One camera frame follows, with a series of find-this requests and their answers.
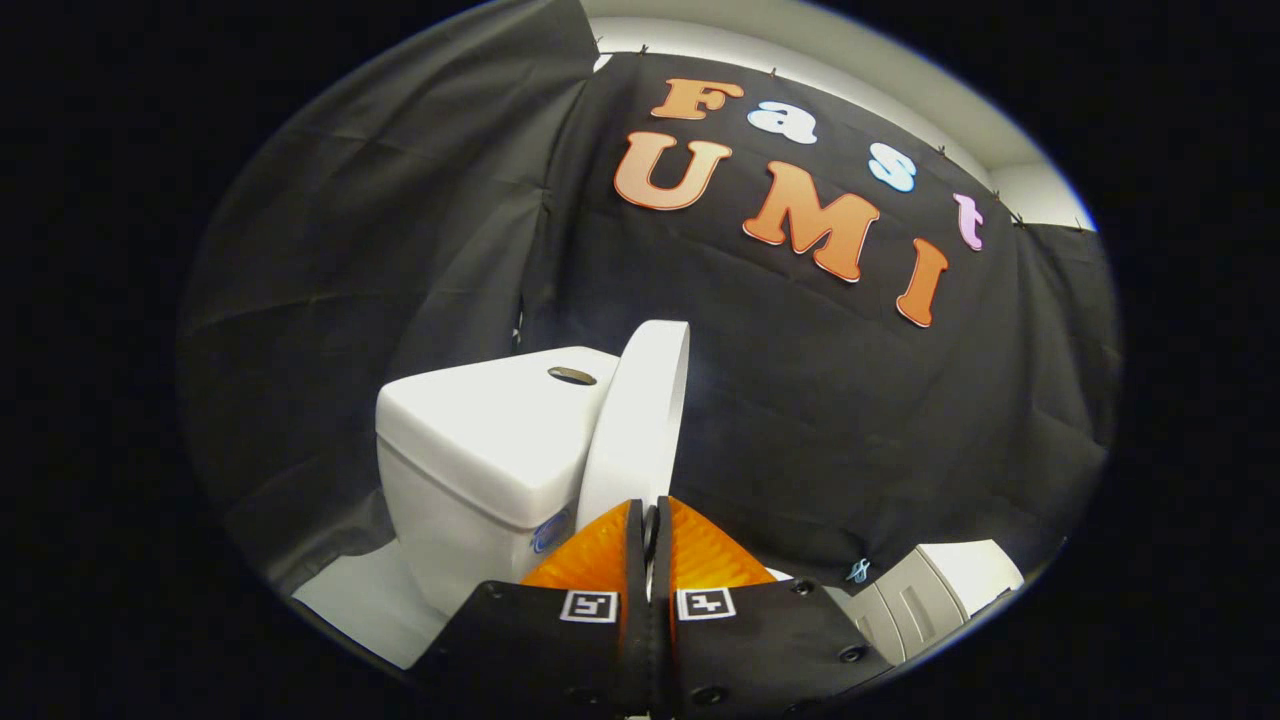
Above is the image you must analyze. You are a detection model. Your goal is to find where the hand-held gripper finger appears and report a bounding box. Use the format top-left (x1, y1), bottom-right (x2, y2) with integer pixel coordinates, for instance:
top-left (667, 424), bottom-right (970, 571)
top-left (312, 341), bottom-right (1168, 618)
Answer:
top-left (650, 496), bottom-right (891, 720)
top-left (415, 499), bottom-right (651, 720)

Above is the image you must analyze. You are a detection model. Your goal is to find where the white toilet lid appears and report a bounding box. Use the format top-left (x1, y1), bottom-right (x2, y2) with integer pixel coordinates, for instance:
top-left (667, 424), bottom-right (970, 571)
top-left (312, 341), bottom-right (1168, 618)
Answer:
top-left (575, 320), bottom-right (692, 533)

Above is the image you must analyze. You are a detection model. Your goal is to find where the black backdrop cloth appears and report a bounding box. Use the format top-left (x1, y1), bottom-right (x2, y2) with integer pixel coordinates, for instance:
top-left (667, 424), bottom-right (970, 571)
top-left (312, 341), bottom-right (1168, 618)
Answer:
top-left (180, 0), bottom-right (1119, 593)

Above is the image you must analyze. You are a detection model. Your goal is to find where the white drawer cabinet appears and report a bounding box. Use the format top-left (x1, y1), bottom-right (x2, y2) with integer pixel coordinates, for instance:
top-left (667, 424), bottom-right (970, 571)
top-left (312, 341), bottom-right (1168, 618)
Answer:
top-left (830, 540), bottom-right (1026, 667)

